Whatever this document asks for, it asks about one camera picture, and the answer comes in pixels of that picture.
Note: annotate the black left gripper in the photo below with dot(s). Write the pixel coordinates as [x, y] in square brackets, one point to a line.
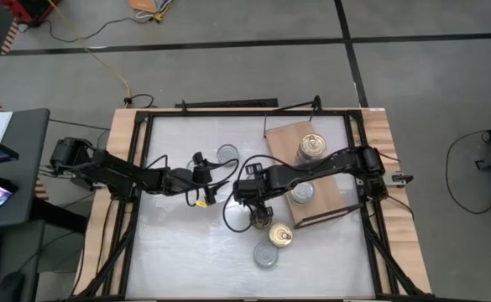
[201, 178]

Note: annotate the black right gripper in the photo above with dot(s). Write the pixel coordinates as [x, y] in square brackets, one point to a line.
[253, 189]

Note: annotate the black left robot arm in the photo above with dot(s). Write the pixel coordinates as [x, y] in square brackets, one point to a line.
[123, 172]

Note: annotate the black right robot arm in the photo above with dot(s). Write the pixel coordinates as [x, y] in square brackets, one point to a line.
[320, 168]

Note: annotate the yellow tag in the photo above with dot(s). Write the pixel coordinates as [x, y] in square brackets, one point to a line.
[202, 204]

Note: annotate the black flat bar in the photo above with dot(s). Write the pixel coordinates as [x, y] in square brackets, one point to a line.
[228, 103]

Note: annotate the white glossy table sheet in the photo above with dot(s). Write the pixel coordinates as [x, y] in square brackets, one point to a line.
[186, 272]

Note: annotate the black adapter box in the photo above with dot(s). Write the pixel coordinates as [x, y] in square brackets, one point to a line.
[81, 183]

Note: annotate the black desk foot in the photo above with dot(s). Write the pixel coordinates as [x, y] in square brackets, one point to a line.
[60, 216]

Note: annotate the dark grey desk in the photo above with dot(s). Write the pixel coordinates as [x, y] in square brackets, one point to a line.
[31, 138]

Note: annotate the orange box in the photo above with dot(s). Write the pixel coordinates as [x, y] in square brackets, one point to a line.
[142, 5]

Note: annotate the grey low desk surface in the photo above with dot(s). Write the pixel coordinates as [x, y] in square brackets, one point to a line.
[22, 251]

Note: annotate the black computer mouse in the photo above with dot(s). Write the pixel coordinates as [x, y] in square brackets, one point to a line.
[9, 289]

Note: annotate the red and black case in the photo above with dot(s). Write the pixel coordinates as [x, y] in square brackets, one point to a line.
[27, 8]

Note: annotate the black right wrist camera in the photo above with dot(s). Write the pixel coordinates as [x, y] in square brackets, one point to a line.
[254, 170]

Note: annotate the black metal table frame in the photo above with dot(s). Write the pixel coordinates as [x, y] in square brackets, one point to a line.
[211, 112]

